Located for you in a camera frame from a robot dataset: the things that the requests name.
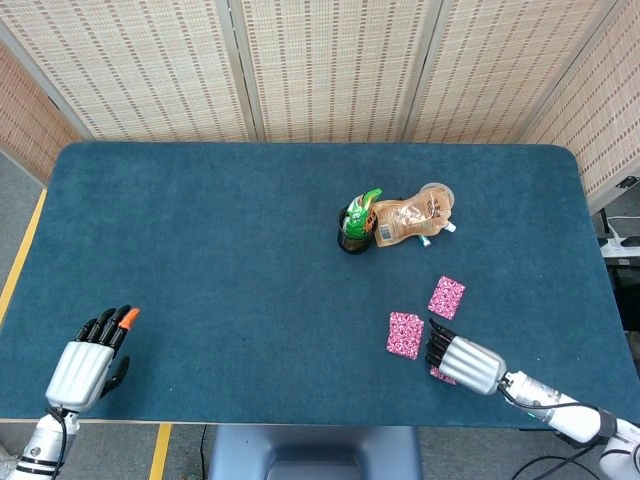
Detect woven bamboo screen panel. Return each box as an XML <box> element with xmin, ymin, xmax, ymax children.
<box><xmin>403</xmin><ymin>0</ymin><xmax>624</xmax><ymax>146</ymax></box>
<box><xmin>0</xmin><ymin>0</ymin><xmax>259</xmax><ymax>145</ymax></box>
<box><xmin>228</xmin><ymin>0</ymin><xmax>445</xmax><ymax>145</ymax></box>
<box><xmin>0</xmin><ymin>37</ymin><xmax>85</xmax><ymax>187</ymax></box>
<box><xmin>518</xmin><ymin>0</ymin><xmax>640</xmax><ymax>214</ymax></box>

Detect white power strip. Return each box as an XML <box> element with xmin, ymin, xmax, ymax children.
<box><xmin>598</xmin><ymin>234</ymin><xmax>640</xmax><ymax>252</ymax></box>

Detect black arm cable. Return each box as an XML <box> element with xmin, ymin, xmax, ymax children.
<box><xmin>46</xmin><ymin>406</ymin><xmax>70</xmax><ymax>480</ymax></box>
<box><xmin>498</xmin><ymin>380</ymin><xmax>615</xmax><ymax>411</ymax></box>

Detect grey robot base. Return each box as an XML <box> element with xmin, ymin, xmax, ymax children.
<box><xmin>206</xmin><ymin>424</ymin><xmax>424</xmax><ymax>480</ymax></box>

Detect black mesh pen cup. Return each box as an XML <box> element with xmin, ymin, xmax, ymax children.
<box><xmin>336</xmin><ymin>206</ymin><xmax>377</xmax><ymax>256</ymax></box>

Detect black equipment box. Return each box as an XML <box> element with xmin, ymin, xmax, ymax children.
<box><xmin>604</xmin><ymin>252</ymin><xmax>640</xmax><ymax>332</ymax></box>

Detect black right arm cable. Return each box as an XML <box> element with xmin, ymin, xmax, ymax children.
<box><xmin>498</xmin><ymin>380</ymin><xmax>615</xmax><ymax>411</ymax></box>

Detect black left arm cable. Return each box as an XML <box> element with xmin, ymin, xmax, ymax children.
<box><xmin>46</xmin><ymin>406</ymin><xmax>70</xmax><ymax>480</ymax></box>

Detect orange spout pouch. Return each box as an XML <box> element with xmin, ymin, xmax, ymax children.
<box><xmin>372</xmin><ymin>188</ymin><xmax>458</xmax><ymax>249</ymax></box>

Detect clear round plastic lid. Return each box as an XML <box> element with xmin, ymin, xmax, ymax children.
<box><xmin>417</xmin><ymin>182</ymin><xmax>457</xmax><ymax>209</ymax></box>

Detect green snack bag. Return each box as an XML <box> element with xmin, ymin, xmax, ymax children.
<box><xmin>342</xmin><ymin>187</ymin><xmax>384</xmax><ymax>239</ymax></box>

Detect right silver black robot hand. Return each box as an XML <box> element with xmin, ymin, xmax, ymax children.
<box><xmin>425</xmin><ymin>318</ymin><xmax>508</xmax><ymax>396</ymax></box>

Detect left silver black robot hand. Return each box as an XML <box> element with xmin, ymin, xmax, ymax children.
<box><xmin>44</xmin><ymin>305</ymin><xmax>142</xmax><ymax>414</ymax></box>

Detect black floor cable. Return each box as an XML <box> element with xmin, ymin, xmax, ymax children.
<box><xmin>513</xmin><ymin>437</ymin><xmax>602</xmax><ymax>480</ymax></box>

